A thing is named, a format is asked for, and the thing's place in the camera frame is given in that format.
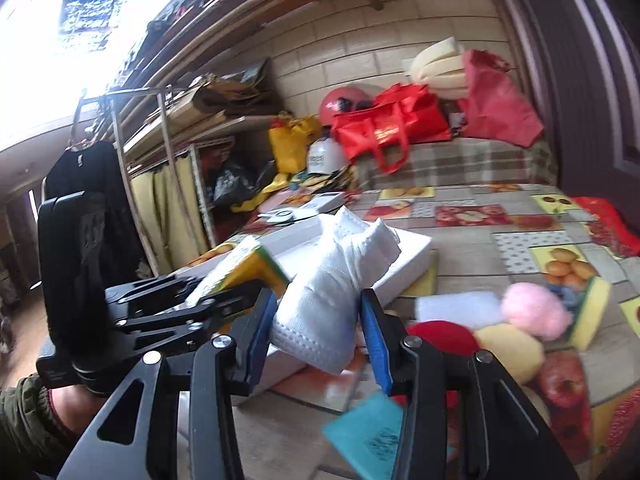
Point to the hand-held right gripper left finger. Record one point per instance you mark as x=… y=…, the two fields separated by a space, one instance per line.
x=260 y=332

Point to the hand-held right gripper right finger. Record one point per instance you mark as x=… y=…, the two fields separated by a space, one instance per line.
x=377 y=347

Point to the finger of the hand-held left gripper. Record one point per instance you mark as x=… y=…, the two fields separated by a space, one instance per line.
x=150 y=290
x=210 y=305

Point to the red plush toy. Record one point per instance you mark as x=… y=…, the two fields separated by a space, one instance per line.
x=440 y=337

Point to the white face mask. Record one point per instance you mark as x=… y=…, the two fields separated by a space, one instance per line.
x=325 y=300

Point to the white cardboard box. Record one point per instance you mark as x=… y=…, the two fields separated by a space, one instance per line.
x=405 y=255

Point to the round yellow sponge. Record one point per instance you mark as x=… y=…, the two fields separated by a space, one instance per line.
x=510 y=352

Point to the pink fluffy ball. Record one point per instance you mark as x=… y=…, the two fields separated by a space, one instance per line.
x=535 y=307

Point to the yellow green sponge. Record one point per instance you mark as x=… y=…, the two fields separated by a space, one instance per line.
x=592 y=315

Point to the person's left forearm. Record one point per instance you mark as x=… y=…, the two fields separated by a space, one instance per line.
x=30 y=410

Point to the black hanging garment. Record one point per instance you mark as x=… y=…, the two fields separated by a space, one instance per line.
x=100 y=185

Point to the flat yellow sponge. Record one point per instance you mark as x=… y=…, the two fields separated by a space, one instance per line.
x=425 y=282

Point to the teal card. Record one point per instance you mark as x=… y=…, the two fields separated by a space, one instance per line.
x=365 y=435

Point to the white foam sponge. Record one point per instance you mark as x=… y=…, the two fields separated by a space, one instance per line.
x=460 y=310

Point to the white round gadget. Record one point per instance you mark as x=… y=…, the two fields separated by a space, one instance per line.
x=285 y=216

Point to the fruit print tablecloth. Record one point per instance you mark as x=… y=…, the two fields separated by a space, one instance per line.
x=465 y=260

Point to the black plastic bag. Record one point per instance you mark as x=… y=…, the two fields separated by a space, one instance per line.
x=235 y=180

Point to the metal clothes rack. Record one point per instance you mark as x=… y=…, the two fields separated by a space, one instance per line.
x=168 y=160

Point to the white device box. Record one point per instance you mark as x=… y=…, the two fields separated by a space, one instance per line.
x=315 y=202

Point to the yellow bag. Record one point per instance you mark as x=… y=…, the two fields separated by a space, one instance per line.
x=290 y=145

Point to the white helmet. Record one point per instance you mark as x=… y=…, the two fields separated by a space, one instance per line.
x=325 y=157

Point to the plaid blanket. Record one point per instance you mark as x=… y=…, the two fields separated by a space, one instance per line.
x=450 y=162

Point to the window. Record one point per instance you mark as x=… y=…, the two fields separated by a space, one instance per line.
x=40 y=60

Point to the brown paper bag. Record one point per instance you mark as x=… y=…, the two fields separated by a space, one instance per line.
x=225 y=92

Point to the red tote bag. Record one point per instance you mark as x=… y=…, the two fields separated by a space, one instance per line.
x=390 y=125

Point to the red helmet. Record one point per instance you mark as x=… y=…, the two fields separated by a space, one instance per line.
x=340 y=102

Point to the red plastic bag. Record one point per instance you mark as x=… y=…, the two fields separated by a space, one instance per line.
x=610 y=225

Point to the red cloth bag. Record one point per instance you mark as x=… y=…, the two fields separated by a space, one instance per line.
x=495 y=105

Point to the cream foam roll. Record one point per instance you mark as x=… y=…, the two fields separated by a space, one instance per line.
x=437 y=67

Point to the dark brown door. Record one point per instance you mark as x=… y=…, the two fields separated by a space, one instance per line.
x=590 y=85

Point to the wooden wall shelf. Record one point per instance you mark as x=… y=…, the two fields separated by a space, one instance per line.
x=250 y=10

